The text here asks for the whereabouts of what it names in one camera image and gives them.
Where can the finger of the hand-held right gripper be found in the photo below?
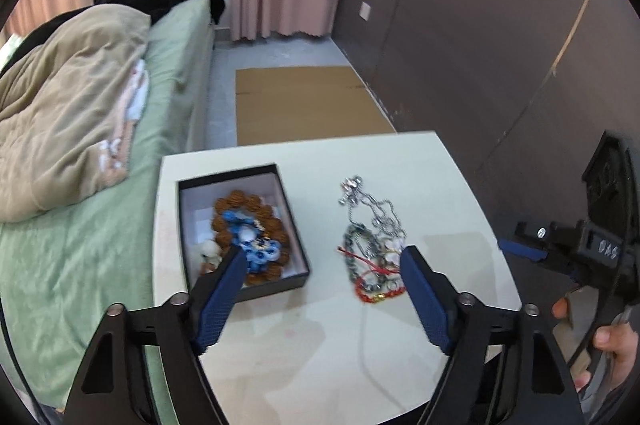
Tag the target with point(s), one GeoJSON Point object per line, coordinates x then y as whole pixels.
{"type": "Point", "coordinates": [550, 240]}

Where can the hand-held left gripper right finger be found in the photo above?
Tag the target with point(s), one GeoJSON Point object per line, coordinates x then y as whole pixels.
{"type": "Point", "coordinates": [425, 295]}

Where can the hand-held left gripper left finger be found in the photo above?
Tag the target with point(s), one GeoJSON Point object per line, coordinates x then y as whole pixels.
{"type": "Point", "coordinates": [220, 305]}

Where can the black jewelry box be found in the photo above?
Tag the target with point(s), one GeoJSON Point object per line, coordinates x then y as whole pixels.
{"type": "Point", "coordinates": [295, 250]}

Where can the person's right hand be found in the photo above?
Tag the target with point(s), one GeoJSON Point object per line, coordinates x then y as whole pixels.
{"type": "Point", "coordinates": [617, 339]}

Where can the small white ornament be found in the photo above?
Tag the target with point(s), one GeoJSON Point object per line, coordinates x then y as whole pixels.
{"type": "Point", "coordinates": [211, 250]}

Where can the green bed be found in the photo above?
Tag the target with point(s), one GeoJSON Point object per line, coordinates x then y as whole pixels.
{"type": "Point", "coordinates": [100, 265]}

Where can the flat cardboard sheet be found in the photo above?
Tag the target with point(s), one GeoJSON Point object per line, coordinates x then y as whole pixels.
{"type": "Point", "coordinates": [305, 105]}

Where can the beige blanket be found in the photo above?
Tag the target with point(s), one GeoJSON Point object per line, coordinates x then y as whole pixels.
{"type": "Point", "coordinates": [65, 105]}

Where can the wall socket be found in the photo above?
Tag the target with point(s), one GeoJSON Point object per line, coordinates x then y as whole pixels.
{"type": "Point", "coordinates": [365, 11]}

